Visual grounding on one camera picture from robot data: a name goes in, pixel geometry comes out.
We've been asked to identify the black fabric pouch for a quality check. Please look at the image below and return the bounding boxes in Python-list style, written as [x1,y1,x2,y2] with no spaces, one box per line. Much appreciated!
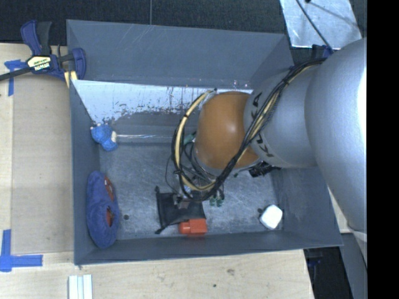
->
[154,186,207,235]

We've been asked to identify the orange-red box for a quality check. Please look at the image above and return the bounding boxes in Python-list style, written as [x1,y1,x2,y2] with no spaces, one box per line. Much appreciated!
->
[178,218,208,236]

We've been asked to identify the white cube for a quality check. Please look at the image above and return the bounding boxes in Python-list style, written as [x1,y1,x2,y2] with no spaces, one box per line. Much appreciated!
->
[259,204,284,230]

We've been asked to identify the blue fuzzy cloth with red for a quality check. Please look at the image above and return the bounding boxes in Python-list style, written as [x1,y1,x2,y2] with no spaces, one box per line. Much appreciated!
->
[85,170,120,250]

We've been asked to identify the blue toy animal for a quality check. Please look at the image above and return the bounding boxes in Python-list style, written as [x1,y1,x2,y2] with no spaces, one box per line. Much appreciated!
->
[90,123,119,152]

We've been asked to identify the pale wood board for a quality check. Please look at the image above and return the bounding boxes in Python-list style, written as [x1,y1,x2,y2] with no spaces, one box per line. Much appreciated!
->
[10,72,75,255]

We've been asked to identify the grey metal bin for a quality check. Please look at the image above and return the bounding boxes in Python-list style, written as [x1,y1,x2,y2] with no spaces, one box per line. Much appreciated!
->
[65,19,344,266]

